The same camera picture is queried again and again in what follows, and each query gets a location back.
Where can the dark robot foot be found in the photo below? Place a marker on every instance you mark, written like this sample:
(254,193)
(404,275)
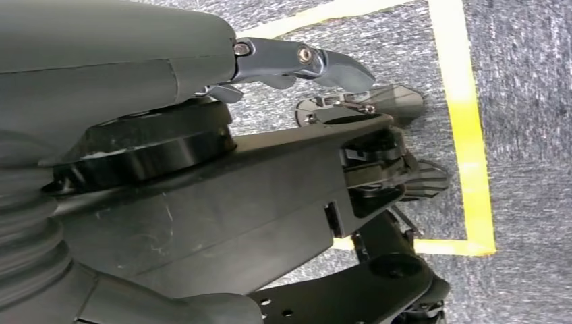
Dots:
(393,103)

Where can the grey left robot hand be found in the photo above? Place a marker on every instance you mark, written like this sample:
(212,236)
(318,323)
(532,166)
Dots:
(111,44)

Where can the black robot leg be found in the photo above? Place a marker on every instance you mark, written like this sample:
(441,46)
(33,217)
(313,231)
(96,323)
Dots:
(223,201)

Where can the yellow floor tape square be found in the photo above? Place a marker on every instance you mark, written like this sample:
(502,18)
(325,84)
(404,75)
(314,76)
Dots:
(464,134)

